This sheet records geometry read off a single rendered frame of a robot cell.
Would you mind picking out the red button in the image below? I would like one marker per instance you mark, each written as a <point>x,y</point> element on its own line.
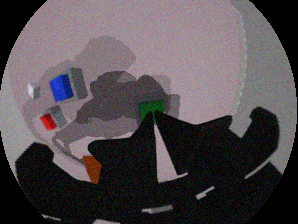
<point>53,118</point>

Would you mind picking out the blue button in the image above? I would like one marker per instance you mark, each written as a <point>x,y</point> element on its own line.
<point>68,85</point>

